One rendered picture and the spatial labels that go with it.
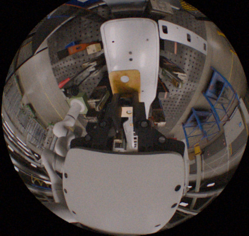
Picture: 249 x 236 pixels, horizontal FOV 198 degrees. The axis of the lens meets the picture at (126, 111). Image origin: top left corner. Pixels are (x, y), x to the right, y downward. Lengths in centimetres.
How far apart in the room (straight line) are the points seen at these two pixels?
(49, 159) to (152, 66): 61
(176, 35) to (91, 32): 57
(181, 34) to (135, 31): 20
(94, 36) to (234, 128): 828
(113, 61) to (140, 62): 11
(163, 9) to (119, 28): 20
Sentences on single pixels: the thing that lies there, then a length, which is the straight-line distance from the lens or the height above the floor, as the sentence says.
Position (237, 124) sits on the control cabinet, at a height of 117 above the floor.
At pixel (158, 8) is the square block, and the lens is 35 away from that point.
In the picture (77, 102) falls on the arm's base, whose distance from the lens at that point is 93.
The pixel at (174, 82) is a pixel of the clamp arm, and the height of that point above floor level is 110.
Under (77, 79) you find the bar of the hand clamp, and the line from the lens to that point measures 26.
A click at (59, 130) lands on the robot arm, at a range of 75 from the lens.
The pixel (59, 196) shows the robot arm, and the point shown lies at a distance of 30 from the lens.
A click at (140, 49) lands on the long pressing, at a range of 35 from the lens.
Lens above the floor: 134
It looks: 41 degrees down
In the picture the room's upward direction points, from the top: 175 degrees counter-clockwise
